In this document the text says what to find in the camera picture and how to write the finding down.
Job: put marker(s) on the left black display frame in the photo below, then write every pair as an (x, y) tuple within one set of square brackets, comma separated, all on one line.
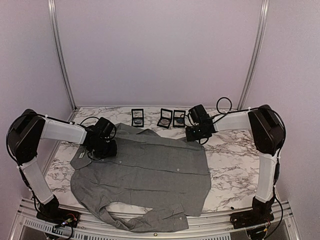
[(137, 113)]

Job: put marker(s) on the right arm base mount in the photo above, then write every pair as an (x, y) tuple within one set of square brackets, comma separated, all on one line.
[(260, 213)]

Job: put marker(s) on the front aluminium rail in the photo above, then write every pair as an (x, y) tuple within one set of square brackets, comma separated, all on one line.
[(208, 226)]

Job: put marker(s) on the pink round brooch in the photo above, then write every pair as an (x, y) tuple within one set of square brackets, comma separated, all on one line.
[(165, 121)]

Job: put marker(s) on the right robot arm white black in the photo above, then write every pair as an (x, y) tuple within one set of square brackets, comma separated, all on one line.
[(267, 130)]

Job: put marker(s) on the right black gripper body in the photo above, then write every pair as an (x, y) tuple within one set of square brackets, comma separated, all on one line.
[(197, 134)]

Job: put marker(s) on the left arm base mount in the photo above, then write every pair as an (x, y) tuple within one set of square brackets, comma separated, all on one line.
[(51, 212)]

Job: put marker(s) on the right aluminium frame post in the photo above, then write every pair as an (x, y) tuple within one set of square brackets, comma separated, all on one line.
[(258, 43)]

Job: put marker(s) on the dark patterned round brooch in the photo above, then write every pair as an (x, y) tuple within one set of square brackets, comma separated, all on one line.
[(138, 122)]

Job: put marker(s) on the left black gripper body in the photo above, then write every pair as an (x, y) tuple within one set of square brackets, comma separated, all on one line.
[(103, 150)]

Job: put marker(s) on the left aluminium frame post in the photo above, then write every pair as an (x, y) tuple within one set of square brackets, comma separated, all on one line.
[(60, 55)]

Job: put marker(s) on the black display frame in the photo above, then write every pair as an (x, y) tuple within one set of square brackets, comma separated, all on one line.
[(165, 114), (137, 113), (178, 114)]

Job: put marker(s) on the aluminium frame post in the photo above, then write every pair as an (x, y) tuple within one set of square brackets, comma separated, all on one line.
[(60, 55), (258, 43)]

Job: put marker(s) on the right black display frame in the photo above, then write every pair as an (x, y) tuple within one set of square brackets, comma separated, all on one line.
[(178, 114)]

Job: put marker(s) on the grey button shirt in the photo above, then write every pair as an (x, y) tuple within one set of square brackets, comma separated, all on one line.
[(154, 183)]

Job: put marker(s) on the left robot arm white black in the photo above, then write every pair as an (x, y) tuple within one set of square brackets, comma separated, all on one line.
[(27, 130)]

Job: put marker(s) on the middle black display frame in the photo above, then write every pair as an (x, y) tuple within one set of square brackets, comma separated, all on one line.
[(165, 114)]

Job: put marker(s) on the blue round brooch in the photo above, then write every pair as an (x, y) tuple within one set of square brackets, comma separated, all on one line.
[(179, 121)]

